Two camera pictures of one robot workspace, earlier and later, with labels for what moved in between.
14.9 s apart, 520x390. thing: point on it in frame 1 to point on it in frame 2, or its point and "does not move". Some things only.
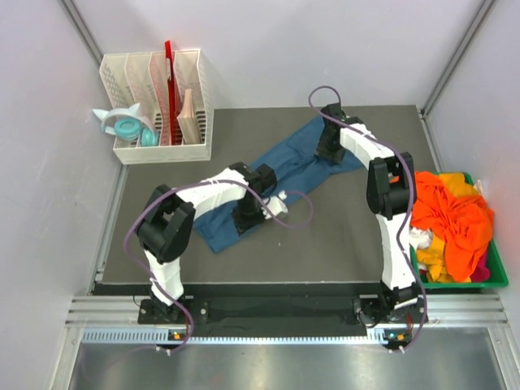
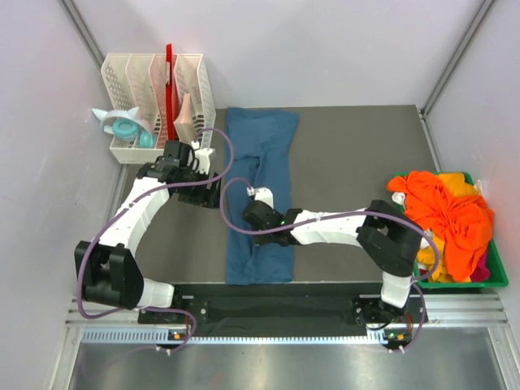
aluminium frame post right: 457,56 does not move
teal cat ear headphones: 128,124 does not move
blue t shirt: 296,171 to 258,152
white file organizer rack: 142,79 does not move
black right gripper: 321,151 to 262,240
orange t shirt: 465,221 does not move
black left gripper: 242,224 to 205,197
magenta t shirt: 481,272 does not move
